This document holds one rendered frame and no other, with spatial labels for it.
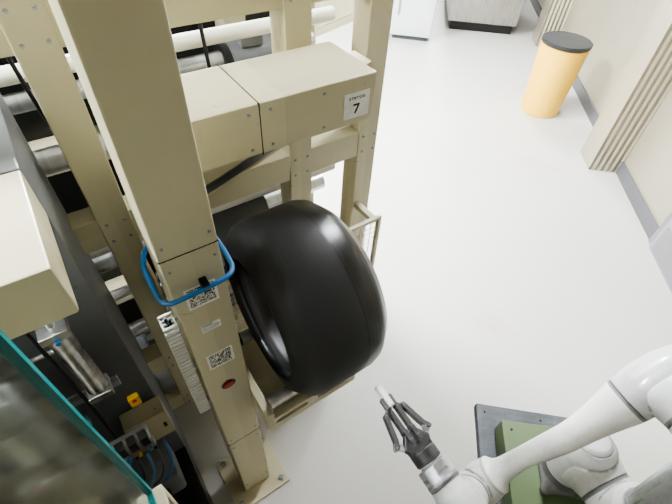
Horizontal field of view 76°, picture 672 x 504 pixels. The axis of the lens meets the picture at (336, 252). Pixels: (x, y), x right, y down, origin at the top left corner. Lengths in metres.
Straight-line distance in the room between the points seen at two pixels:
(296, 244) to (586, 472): 1.09
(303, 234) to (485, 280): 2.21
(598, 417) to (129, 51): 1.11
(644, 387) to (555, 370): 1.91
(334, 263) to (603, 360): 2.32
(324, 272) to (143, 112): 0.61
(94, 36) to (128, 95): 0.09
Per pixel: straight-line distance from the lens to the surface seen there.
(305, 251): 1.15
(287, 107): 1.20
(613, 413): 1.13
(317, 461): 2.43
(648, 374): 1.11
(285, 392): 1.55
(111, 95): 0.74
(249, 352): 1.77
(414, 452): 1.27
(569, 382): 3.00
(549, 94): 5.23
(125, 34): 0.71
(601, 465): 1.61
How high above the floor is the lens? 2.32
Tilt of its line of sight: 47 degrees down
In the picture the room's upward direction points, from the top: 4 degrees clockwise
